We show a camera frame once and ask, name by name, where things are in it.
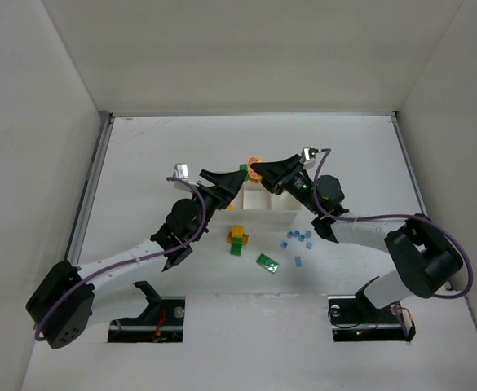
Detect yellow oval butterfly lego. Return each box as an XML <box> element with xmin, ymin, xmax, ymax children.
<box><xmin>247</xmin><ymin>155</ymin><xmax>265</xmax><ymax>185</ymax></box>

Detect yellow and green lego stack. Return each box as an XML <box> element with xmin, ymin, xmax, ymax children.
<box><xmin>227</xmin><ymin>225</ymin><xmax>249</xmax><ymax>257</ymax></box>

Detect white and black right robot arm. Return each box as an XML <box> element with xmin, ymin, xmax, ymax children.
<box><xmin>250</xmin><ymin>156</ymin><xmax>464</xmax><ymax>311</ymax></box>

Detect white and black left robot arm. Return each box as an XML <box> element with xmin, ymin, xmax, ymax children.
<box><xmin>25</xmin><ymin>164</ymin><xmax>247</xmax><ymax>349</ymax></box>

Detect white three-compartment container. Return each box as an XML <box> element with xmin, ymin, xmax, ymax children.
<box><xmin>223</xmin><ymin>182</ymin><xmax>302</xmax><ymax>228</ymax></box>

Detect green flat lego plate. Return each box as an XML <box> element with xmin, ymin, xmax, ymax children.
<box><xmin>256</xmin><ymin>253</ymin><xmax>280</xmax><ymax>274</ymax></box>

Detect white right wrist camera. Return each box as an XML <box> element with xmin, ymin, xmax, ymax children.
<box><xmin>300</xmin><ymin>147</ymin><xmax>321</xmax><ymax>169</ymax></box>

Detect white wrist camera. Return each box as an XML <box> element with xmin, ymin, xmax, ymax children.
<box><xmin>300</xmin><ymin>147</ymin><xmax>321</xmax><ymax>169</ymax></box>
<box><xmin>172</xmin><ymin>163</ymin><xmax>192</xmax><ymax>191</ymax></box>

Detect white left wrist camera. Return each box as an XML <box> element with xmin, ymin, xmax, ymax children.
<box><xmin>172</xmin><ymin>163</ymin><xmax>192</xmax><ymax>191</ymax></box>

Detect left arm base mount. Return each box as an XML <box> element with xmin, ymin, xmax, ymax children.
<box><xmin>107</xmin><ymin>281</ymin><xmax>186</xmax><ymax>344</ymax></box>

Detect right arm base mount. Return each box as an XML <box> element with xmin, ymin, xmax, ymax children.
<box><xmin>327</xmin><ymin>278</ymin><xmax>417</xmax><ymax>342</ymax></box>

